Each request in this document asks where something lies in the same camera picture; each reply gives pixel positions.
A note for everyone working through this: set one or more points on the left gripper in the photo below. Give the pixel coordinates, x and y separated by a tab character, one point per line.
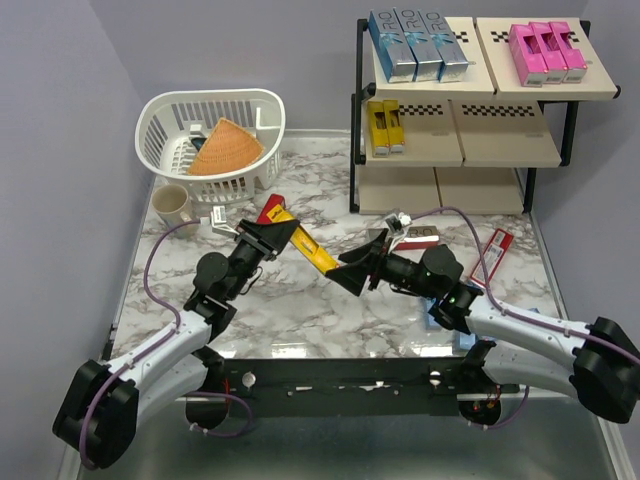
269	239

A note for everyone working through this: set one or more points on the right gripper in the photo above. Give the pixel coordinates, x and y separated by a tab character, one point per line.
373	255

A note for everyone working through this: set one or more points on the yellow toothpaste box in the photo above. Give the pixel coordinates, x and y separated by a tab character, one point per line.
304	242
378	132
394	126

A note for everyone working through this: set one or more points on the silver red toothpaste box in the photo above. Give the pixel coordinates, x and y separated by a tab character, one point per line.
413	238

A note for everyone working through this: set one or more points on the light blue toothpaste box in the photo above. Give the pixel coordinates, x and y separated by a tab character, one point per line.
429	319
464	342

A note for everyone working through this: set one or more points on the red white toothpaste box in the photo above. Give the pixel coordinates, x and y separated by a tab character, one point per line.
493	254

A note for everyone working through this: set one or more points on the silver blue toothpaste box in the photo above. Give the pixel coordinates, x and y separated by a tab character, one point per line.
394	53
455	63
427	57

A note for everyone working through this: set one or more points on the pink toothpaste box horizontal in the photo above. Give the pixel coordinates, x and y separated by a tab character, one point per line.
530	65

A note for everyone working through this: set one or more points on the pink toothpaste box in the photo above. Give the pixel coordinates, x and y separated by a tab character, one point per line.
545	44
575	65

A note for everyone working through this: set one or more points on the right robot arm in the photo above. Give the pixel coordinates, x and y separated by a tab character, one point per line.
596	364

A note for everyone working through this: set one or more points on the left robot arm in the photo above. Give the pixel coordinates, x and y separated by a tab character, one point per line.
106	402

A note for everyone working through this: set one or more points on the black three-tier shelf rack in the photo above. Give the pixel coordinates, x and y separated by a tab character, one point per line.
476	144

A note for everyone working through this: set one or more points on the orange woven fan mat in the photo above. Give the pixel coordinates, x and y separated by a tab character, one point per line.
228	148

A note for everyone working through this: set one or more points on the beige ceramic mug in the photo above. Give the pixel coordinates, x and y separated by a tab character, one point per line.
172	203

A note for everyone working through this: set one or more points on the black item in basket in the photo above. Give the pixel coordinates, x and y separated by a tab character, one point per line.
196	140

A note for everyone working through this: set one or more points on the white plastic basket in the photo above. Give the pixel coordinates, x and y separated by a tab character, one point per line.
170	121

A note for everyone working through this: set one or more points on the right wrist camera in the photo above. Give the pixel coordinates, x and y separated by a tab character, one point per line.
398	224

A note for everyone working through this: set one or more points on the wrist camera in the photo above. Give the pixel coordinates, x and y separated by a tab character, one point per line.
398	224
216	220

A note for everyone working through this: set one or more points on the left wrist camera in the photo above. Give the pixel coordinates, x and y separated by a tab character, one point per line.
216	220

